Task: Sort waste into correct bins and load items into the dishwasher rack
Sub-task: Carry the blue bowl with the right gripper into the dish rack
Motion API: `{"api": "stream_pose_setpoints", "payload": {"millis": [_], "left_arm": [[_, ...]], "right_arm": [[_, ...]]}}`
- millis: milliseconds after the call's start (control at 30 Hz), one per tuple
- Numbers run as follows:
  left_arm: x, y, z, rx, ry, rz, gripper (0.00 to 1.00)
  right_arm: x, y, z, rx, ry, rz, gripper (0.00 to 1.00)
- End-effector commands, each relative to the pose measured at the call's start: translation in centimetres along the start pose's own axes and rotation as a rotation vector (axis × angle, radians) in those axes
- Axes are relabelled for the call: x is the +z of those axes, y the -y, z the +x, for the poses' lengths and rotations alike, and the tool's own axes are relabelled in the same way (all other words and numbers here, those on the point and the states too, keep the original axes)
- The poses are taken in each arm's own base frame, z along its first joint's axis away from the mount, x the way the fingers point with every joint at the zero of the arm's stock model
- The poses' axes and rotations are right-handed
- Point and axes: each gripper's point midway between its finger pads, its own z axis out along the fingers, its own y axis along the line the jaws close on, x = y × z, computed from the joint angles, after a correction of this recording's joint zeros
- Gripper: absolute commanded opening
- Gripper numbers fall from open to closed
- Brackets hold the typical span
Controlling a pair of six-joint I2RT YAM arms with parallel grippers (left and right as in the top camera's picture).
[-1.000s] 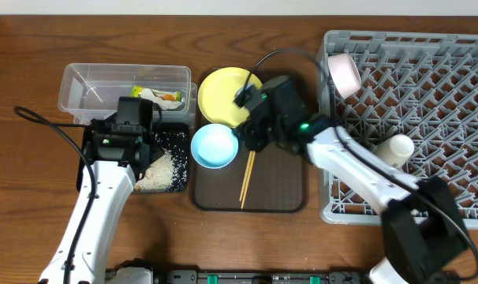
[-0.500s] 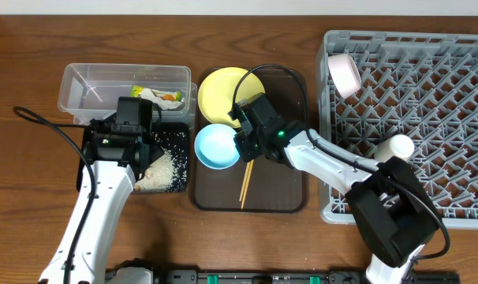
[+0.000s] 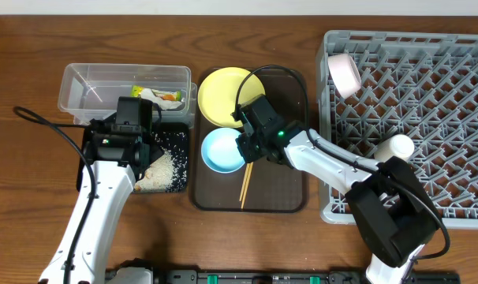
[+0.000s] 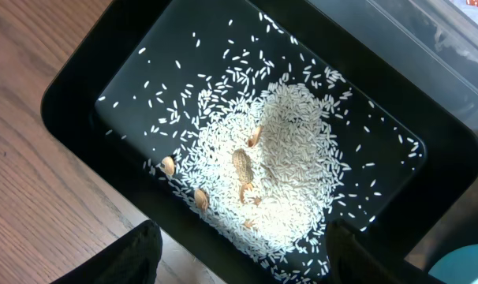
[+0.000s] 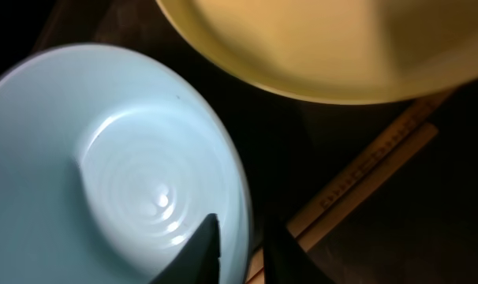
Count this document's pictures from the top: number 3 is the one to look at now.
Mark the clear plastic bin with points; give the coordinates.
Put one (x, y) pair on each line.
(91, 90)

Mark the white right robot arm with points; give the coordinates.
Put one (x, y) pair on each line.
(393, 213)

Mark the black rectangular tray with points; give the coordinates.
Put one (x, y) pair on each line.
(176, 138)

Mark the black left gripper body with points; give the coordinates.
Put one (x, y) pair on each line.
(153, 156)

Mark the spilled rice pile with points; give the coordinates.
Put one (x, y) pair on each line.
(158, 177)

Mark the light blue bowl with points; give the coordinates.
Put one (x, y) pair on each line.
(219, 151)

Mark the grey dishwasher rack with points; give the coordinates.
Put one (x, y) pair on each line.
(422, 85)

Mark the pale green cup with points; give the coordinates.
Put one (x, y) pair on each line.
(400, 146)

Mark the brown serving tray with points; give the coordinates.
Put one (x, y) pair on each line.
(272, 188)

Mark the pink bowl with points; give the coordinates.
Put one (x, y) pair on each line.
(344, 74)

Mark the wooden chopstick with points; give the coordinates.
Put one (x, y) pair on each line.
(248, 169)
(246, 190)

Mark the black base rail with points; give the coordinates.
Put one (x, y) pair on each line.
(142, 271)

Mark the yellow plate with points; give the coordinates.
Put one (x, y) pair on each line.
(217, 94)

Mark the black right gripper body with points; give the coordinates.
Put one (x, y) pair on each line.
(246, 147)

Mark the green orange snack wrapper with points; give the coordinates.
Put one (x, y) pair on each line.
(166, 100)

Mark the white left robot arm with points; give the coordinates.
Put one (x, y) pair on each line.
(82, 255)

